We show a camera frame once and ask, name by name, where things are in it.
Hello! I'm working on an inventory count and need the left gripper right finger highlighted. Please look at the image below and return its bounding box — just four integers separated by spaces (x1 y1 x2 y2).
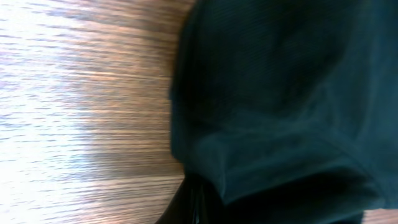
197 184 228 224

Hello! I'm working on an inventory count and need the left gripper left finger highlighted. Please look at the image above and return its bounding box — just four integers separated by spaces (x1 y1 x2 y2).
155 175 196 224

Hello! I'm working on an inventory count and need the black polo shirt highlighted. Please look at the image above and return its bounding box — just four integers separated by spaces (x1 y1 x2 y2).
170 0 397 223

